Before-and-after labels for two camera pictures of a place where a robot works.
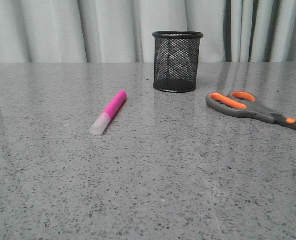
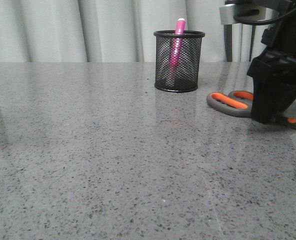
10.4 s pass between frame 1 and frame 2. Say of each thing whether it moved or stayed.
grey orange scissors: stayed
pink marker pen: moved
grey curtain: stayed
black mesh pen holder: stayed
